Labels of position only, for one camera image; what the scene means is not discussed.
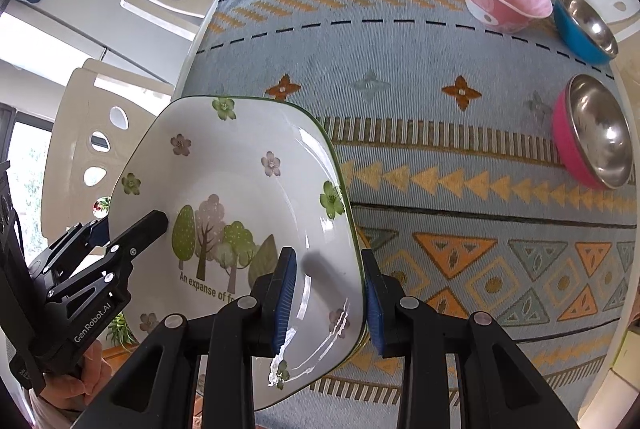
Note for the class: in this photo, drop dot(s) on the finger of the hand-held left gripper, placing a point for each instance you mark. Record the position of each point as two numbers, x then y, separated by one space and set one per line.
97 231
147 226

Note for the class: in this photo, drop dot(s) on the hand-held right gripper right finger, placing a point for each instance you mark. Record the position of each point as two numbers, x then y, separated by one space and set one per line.
377 309

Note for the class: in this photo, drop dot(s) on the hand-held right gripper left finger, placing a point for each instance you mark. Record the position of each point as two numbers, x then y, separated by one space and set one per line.
282 304

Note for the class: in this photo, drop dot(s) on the large hexagonal tree-print plate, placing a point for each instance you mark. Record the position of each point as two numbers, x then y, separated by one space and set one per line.
240 179

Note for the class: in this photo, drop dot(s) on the pink steel bowl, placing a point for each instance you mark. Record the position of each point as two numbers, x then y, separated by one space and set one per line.
600 134

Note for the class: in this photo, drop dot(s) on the blue steel bowl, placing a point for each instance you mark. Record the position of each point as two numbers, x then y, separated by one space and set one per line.
575 29

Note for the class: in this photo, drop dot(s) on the person's left hand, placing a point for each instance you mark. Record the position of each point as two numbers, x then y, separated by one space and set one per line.
75 391

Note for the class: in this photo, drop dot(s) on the green potted plant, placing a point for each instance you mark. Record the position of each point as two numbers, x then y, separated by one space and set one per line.
120 331

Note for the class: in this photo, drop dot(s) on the grey patterned table mat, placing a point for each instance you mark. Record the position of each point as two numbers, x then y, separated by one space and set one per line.
425 149

